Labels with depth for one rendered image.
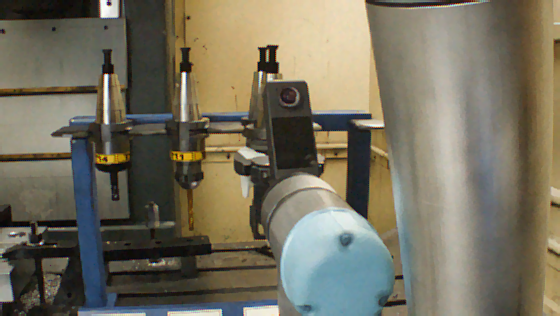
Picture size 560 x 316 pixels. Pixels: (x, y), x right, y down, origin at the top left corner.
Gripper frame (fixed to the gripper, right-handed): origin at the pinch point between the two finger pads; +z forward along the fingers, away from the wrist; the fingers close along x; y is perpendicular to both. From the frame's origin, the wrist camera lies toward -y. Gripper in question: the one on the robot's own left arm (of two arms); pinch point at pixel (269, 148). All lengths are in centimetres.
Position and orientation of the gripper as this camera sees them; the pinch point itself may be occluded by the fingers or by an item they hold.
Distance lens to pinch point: 66.6
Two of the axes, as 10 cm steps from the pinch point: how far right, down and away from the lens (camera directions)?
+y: -0.2, 9.8, 2.1
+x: 9.9, -0.1, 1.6
